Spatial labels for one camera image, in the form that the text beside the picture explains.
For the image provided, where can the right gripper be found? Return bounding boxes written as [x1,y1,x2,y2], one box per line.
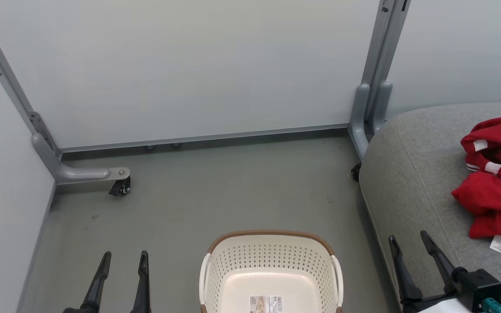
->
[388,231,469,313]

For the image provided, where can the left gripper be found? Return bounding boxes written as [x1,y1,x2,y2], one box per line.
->
[62,251,150,313]

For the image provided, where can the red and white garment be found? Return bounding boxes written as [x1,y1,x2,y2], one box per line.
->
[451,110,501,255]

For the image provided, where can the cream perforated laundry basket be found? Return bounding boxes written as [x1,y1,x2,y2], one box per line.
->
[199,230,344,313]

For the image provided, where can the printed basket label sticker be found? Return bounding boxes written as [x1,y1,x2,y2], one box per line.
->
[249,296,284,313]

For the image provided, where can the grey fabric sofa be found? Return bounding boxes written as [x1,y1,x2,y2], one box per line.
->
[358,101,501,313]

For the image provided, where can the white partition panel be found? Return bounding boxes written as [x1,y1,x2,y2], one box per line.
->
[385,0,501,119]
[0,0,381,150]
[0,39,56,313]

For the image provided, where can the grey partition bottom rail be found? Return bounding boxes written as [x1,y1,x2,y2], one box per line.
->
[58,123,350,153]

